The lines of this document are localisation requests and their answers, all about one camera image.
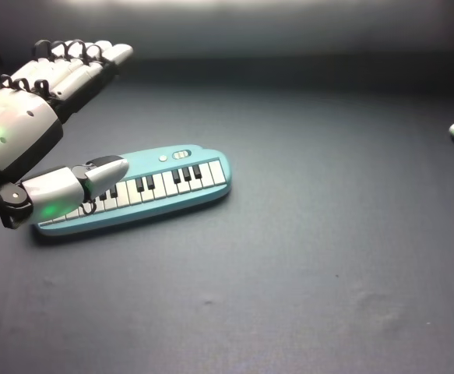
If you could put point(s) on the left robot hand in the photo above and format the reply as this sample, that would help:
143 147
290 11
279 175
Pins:
12 117

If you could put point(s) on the teal toy piano keyboard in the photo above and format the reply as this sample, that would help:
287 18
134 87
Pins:
195 195

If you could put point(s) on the grey table cloth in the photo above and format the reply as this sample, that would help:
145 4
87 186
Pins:
250 296

